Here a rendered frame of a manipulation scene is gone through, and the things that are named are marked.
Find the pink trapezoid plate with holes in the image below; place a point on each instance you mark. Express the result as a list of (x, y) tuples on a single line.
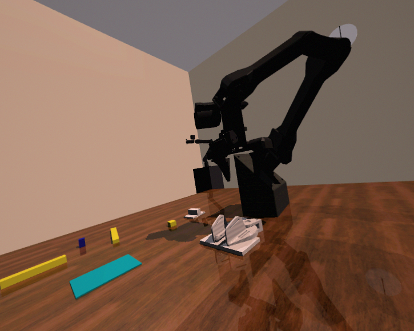
[(259, 227)]

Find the yellow flat bar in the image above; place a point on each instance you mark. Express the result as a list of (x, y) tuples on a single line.
[(114, 235)]

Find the small blue cube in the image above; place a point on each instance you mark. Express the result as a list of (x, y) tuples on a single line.
[(82, 242)]

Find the teal rectangular plate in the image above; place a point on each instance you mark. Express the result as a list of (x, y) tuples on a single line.
[(91, 280)]

